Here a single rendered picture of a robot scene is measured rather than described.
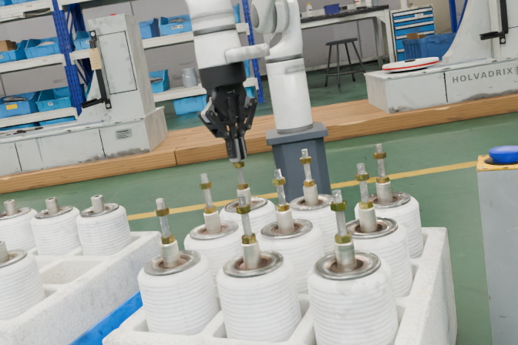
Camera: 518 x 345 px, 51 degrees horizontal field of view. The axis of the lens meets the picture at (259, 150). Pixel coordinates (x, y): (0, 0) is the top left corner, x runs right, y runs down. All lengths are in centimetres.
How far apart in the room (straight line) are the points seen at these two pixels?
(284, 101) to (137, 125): 167
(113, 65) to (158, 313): 231
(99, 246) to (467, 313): 68
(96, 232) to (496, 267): 69
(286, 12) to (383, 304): 83
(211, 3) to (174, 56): 839
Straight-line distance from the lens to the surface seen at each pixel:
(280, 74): 129
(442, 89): 293
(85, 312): 98
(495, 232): 77
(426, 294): 72
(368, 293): 60
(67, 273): 112
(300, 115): 130
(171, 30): 552
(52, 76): 980
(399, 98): 287
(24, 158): 310
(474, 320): 103
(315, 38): 917
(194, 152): 277
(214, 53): 86
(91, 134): 295
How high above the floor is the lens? 51
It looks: 10 degrees down
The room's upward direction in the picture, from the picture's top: 10 degrees counter-clockwise
